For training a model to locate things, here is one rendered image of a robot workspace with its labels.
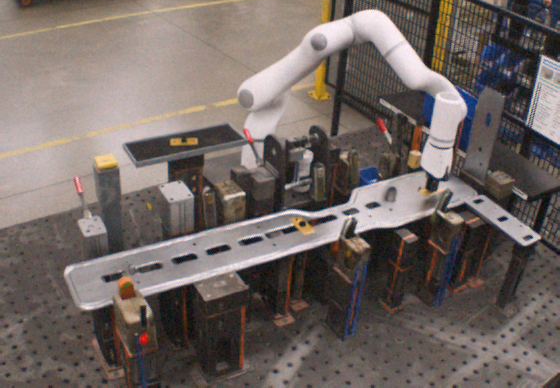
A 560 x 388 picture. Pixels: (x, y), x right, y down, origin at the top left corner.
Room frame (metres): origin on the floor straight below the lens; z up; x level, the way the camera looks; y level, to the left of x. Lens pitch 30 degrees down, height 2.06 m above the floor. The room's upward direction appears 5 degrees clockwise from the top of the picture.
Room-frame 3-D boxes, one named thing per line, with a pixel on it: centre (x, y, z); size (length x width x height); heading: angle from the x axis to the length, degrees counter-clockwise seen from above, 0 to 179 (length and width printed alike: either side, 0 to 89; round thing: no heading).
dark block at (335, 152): (1.82, -0.14, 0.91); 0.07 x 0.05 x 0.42; 33
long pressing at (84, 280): (1.50, -0.05, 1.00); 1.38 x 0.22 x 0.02; 123
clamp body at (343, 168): (1.84, -0.20, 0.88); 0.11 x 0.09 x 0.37; 33
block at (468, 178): (1.91, -0.68, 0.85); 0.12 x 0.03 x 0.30; 33
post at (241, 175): (1.65, 0.13, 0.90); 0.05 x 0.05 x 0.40; 33
